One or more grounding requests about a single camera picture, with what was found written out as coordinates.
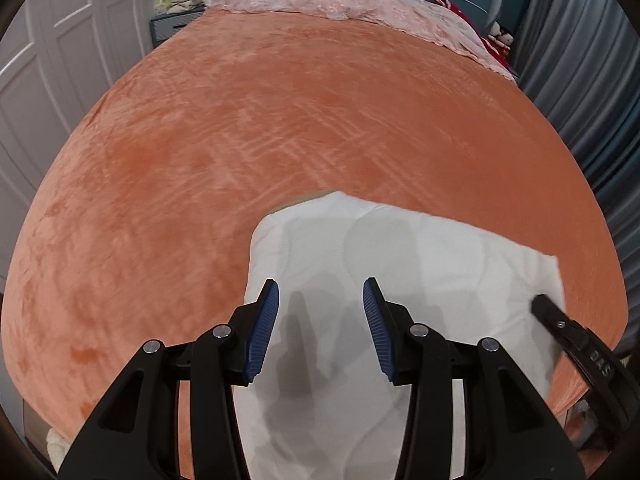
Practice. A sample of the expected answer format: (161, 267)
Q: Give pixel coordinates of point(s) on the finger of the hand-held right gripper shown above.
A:
(547, 310)

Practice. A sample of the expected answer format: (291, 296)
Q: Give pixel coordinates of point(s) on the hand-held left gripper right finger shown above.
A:
(377, 330)

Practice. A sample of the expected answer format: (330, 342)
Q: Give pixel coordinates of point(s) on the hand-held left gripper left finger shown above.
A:
(262, 330)

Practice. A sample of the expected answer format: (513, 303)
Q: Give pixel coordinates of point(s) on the cream white garment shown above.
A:
(400, 250)

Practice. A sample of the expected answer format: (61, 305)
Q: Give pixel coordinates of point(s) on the orange bed blanket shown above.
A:
(250, 135)

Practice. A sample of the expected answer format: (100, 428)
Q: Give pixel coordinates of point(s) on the grey curtain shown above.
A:
(590, 85)

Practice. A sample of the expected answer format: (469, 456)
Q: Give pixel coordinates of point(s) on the white fluffy rug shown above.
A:
(56, 435)

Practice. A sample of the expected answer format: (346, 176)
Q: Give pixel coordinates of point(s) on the small plush toy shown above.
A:
(500, 37)

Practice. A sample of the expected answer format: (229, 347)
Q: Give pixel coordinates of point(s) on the red cloth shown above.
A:
(462, 12)

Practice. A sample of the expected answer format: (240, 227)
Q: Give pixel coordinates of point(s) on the grey nightstand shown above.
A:
(167, 27)

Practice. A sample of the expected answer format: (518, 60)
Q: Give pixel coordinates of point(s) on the pale yellow cloth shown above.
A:
(185, 2)

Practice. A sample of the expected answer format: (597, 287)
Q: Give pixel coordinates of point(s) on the white panelled wardrobe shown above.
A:
(60, 60)

